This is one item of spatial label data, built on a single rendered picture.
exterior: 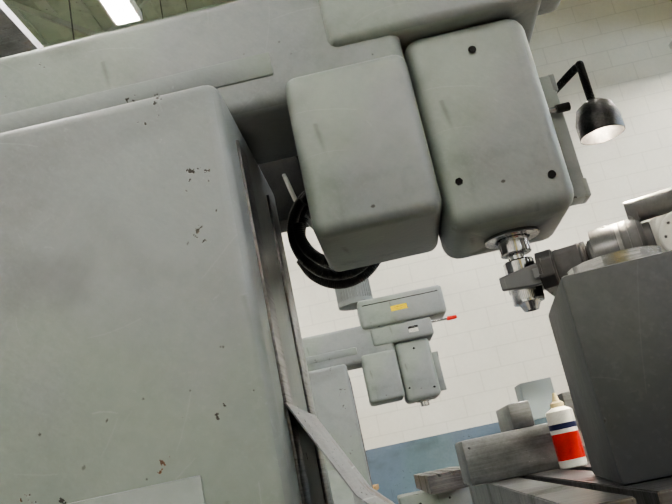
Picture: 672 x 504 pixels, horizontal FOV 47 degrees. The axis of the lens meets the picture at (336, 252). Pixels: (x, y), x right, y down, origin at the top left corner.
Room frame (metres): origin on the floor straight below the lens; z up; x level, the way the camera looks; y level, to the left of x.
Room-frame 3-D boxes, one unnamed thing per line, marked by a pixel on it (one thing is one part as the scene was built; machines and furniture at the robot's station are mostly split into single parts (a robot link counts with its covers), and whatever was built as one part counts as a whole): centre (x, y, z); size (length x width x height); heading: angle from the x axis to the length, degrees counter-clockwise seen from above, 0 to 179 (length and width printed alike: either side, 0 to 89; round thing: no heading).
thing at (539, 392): (1.33, -0.28, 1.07); 0.06 x 0.05 x 0.06; 179
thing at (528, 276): (1.13, -0.26, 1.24); 0.06 x 0.02 x 0.03; 69
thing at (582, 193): (1.15, -0.38, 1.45); 0.04 x 0.04 x 0.21; 88
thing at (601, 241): (1.12, -0.35, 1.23); 0.13 x 0.12 x 0.10; 159
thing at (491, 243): (1.16, -0.27, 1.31); 0.09 x 0.09 x 0.01
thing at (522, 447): (1.33, -0.31, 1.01); 0.35 x 0.15 x 0.11; 89
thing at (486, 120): (1.16, -0.26, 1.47); 0.21 x 0.19 x 0.32; 178
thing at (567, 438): (1.20, -0.28, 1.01); 0.04 x 0.04 x 0.11
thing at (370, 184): (1.17, -0.07, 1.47); 0.24 x 0.19 x 0.26; 178
